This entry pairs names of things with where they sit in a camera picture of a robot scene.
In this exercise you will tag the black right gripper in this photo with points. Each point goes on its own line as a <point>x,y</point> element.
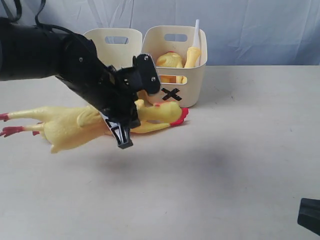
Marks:
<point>309,215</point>

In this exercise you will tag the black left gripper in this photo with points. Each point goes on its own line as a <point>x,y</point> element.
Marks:
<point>101,86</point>

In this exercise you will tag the whole rubber chicken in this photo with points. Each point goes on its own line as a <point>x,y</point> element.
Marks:
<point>66,128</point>

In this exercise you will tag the rubber chicken bins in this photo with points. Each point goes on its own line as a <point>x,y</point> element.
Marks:
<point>159,110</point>

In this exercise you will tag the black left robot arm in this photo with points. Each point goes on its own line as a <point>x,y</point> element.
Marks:
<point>34,52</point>

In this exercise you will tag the cream bin marked O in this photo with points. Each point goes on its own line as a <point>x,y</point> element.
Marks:
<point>116,46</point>

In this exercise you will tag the cream bin marked X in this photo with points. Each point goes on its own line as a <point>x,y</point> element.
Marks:
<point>180,55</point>

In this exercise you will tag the white backdrop cloth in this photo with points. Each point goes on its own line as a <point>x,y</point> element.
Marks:
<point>238,32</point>

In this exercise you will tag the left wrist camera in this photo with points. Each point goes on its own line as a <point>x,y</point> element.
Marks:
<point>141,76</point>

